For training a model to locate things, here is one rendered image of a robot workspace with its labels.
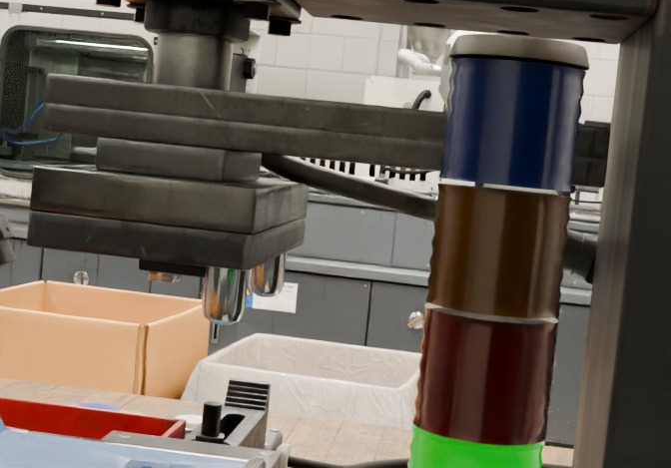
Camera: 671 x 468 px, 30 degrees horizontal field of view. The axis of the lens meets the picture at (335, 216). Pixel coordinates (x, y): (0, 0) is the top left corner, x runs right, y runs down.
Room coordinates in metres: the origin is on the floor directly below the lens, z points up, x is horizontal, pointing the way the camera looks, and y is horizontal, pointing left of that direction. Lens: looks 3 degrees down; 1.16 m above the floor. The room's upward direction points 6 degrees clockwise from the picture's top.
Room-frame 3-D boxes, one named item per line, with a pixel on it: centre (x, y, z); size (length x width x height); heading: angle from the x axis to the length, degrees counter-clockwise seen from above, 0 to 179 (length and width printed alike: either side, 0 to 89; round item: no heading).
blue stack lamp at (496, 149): (0.35, -0.05, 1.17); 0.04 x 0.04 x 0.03
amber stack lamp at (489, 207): (0.35, -0.05, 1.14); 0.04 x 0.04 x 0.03
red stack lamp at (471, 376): (0.35, -0.05, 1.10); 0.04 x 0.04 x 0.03
